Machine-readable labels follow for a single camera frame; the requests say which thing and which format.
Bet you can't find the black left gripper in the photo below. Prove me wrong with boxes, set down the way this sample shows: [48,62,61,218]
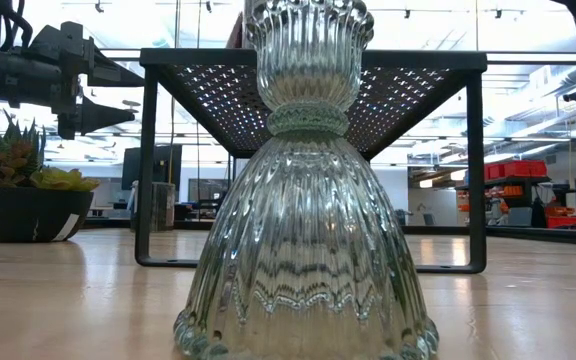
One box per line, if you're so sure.
[30,20,145,142]

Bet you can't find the green-tinted glass candle holder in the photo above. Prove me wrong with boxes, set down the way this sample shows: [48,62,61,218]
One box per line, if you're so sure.
[172,0,440,360]

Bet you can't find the black computer monitor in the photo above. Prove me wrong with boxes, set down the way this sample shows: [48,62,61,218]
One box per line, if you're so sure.
[121,144,183,191]

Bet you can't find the succulent plant in black pot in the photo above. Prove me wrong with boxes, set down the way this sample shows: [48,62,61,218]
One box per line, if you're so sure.
[0,109,102,245]

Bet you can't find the black perforated metal shelf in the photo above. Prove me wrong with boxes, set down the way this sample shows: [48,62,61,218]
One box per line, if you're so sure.
[134,47,489,275]

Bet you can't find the red storage bins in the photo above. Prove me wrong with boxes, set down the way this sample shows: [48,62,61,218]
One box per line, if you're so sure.
[484,159,549,181]

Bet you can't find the black shelving unit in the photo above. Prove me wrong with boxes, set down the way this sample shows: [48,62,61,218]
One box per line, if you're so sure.
[455,174,576,231]

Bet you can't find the orange storage bin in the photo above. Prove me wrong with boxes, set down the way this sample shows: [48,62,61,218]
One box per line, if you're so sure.
[545,214,576,230]

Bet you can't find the black aluminium table frame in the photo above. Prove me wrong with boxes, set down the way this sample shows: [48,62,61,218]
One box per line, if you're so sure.
[80,217,576,247]

